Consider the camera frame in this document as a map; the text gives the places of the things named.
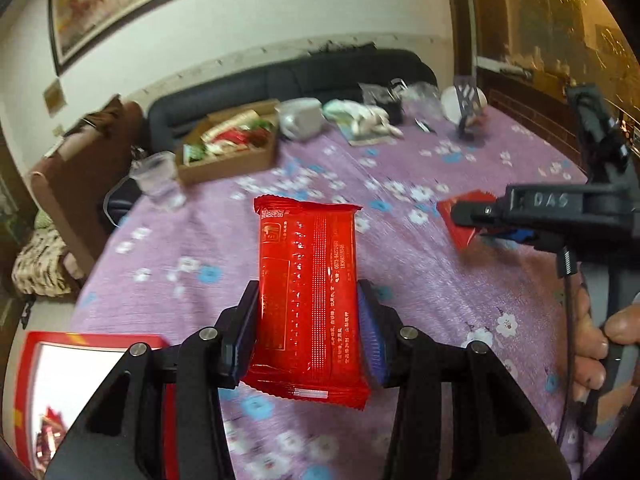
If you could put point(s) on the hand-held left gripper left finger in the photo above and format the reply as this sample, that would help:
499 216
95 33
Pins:
246 335

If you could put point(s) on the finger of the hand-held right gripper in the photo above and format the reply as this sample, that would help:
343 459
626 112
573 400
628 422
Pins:
510 236
475 212

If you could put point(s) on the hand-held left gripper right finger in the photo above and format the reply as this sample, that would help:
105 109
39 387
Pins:
372 340

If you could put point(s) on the large red snack packet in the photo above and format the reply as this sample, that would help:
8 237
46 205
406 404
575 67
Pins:
462 235

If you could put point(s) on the red box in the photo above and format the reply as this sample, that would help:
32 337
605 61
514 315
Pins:
65 385

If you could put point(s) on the assorted snacks in cardboard box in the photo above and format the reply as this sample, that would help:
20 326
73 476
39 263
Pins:
227 140

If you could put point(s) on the person's right hand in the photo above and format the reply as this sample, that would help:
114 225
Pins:
590 330

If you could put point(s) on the purple floral tablecloth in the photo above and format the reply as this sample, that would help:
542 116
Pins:
440 300

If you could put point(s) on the grey phone stand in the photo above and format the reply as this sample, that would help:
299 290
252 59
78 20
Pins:
467 105

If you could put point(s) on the large white plastic jar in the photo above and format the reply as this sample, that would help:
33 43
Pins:
450 102

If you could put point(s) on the black pouch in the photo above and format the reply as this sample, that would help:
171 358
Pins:
395 105

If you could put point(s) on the clear plastic bag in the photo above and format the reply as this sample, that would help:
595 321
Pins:
415 92

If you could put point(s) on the white crumpled cloth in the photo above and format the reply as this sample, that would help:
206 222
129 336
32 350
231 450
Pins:
360 115

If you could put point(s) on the cardboard box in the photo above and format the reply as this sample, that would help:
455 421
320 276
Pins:
225 160

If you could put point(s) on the clear plastic cup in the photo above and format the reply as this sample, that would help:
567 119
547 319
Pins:
157 180

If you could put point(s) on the white mug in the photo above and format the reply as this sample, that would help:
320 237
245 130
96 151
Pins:
300 120

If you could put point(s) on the patterned cushion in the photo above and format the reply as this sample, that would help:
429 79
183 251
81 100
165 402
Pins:
42 265

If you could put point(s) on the black sofa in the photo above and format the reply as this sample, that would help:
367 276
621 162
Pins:
300 75

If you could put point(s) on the brown chair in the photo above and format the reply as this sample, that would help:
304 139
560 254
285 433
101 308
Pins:
85 170

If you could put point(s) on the framed painting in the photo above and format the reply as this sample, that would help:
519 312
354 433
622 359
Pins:
150 5

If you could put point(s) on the wall plate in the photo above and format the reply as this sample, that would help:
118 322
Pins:
54 97

